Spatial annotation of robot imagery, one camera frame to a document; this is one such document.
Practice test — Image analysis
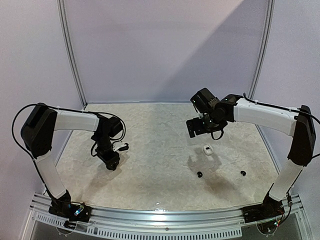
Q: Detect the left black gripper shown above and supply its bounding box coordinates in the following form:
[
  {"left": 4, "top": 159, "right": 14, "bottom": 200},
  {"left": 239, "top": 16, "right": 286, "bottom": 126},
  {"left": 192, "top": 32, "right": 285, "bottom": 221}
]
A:
[{"left": 94, "top": 133, "right": 121, "bottom": 171}]

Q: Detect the white earbud charging case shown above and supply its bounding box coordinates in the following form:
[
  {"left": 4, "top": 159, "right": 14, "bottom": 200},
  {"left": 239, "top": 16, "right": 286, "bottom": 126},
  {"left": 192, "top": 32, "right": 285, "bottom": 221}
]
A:
[{"left": 202, "top": 144, "right": 213, "bottom": 156}]

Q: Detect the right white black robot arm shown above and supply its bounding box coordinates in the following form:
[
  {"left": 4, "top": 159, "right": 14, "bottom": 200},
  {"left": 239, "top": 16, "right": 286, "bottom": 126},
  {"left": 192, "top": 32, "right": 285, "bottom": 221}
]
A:
[{"left": 186, "top": 88, "right": 317, "bottom": 218}]

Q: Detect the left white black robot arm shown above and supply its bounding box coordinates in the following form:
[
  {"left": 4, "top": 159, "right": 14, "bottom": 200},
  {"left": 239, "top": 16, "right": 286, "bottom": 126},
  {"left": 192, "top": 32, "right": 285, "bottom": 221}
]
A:
[{"left": 20, "top": 103, "right": 128, "bottom": 217}]

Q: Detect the black earbud centre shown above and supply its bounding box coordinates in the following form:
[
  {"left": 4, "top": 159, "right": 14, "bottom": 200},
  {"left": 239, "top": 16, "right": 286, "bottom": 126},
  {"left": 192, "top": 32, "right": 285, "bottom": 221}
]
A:
[{"left": 197, "top": 171, "right": 203, "bottom": 178}]

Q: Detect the black earbud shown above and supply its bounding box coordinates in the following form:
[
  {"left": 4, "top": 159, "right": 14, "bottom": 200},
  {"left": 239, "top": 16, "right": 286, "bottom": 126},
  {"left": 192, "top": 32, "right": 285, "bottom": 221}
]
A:
[
  {"left": 240, "top": 170, "right": 247, "bottom": 176},
  {"left": 197, "top": 171, "right": 203, "bottom": 178}
]

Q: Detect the black earbud right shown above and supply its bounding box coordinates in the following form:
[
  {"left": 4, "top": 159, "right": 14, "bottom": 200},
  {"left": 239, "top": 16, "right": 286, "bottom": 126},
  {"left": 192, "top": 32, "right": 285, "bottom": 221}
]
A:
[{"left": 240, "top": 170, "right": 247, "bottom": 176}]

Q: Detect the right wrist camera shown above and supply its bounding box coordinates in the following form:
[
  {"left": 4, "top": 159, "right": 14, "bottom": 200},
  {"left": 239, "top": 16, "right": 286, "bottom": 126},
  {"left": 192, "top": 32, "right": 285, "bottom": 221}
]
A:
[{"left": 193, "top": 104, "right": 204, "bottom": 119}]

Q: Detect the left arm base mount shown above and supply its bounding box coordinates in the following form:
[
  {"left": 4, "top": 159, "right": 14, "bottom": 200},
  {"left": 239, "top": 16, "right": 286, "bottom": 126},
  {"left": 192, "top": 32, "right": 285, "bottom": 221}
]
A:
[{"left": 47, "top": 190, "right": 93, "bottom": 223}]

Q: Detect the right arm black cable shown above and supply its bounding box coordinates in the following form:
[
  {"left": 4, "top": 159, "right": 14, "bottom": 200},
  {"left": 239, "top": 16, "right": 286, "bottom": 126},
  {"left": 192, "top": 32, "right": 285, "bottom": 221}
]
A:
[{"left": 211, "top": 92, "right": 320, "bottom": 160}]

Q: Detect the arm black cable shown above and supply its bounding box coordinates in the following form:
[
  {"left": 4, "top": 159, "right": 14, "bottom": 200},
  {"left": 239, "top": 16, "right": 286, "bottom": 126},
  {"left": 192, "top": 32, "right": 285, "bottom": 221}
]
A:
[
  {"left": 11, "top": 103, "right": 127, "bottom": 196},
  {"left": 211, "top": 92, "right": 320, "bottom": 160}
]

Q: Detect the aluminium front rail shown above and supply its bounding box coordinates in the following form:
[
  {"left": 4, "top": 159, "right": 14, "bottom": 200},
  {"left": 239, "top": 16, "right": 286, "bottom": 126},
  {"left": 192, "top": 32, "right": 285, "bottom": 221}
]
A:
[{"left": 22, "top": 193, "right": 312, "bottom": 240}]

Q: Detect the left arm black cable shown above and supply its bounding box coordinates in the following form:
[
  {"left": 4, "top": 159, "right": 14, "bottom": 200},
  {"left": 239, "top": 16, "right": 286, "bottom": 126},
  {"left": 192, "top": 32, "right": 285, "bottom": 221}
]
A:
[{"left": 11, "top": 103, "right": 127, "bottom": 196}]

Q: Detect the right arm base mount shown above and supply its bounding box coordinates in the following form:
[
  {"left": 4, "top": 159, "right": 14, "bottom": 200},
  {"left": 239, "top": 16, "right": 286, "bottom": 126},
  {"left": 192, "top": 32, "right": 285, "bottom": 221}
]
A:
[{"left": 241, "top": 190, "right": 293, "bottom": 224}]

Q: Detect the right aluminium frame post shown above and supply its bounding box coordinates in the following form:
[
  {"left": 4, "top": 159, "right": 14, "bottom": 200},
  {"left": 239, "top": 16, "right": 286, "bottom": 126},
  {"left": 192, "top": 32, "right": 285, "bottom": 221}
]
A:
[{"left": 246, "top": 0, "right": 275, "bottom": 101}]

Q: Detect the aluminium frame post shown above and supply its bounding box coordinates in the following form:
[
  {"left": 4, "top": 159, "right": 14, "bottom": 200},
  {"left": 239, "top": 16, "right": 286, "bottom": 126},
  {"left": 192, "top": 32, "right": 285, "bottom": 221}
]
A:
[
  {"left": 56, "top": 0, "right": 88, "bottom": 106},
  {"left": 246, "top": 0, "right": 275, "bottom": 101}
]

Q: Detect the left aluminium frame post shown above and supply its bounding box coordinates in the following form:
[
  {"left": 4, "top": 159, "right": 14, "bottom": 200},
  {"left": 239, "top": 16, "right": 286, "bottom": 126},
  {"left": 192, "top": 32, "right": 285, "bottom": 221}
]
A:
[{"left": 56, "top": 0, "right": 88, "bottom": 106}]

